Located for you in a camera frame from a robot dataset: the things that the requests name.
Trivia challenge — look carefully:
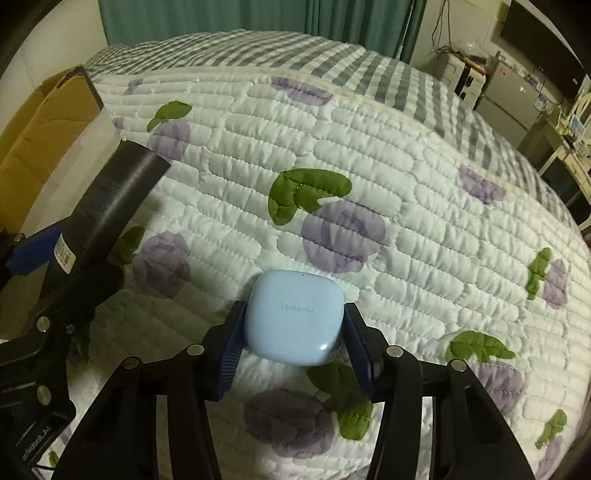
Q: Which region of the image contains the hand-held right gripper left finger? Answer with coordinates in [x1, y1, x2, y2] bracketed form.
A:
[53, 300, 247, 480]

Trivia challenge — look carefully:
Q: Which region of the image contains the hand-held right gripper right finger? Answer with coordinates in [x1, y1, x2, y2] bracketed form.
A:
[344, 302, 539, 480]

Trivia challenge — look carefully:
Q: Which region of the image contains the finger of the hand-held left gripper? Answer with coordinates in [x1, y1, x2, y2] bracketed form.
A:
[0, 228, 70, 282]
[28, 256, 126, 344]

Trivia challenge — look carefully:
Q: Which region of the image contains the light blue earbuds case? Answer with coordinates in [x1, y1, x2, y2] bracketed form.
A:
[244, 270, 346, 367]

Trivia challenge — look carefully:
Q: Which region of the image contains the black cylinder tube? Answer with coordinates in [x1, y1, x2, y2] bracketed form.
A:
[48, 138, 172, 278]

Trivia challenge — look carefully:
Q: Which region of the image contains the brown cardboard box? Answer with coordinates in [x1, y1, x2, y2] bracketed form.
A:
[0, 67, 116, 236]

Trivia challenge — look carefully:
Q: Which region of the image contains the white dressing table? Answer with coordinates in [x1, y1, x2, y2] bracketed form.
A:
[538, 115, 591, 222]

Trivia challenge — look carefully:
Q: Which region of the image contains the silver small fridge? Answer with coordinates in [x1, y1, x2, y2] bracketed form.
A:
[475, 62, 546, 144]

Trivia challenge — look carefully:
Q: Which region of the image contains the white ribbed suitcase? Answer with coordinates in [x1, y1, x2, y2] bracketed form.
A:
[436, 53, 485, 109]

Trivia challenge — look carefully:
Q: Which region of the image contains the wide green curtain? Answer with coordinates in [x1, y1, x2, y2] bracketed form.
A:
[99, 0, 428, 63]

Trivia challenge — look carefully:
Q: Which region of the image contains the grey checked bed sheet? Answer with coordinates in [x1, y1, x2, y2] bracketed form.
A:
[85, 28, 578, 222]

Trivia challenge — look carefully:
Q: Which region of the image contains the black wall television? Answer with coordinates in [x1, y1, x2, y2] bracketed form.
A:
[501, 0, 585, 100]

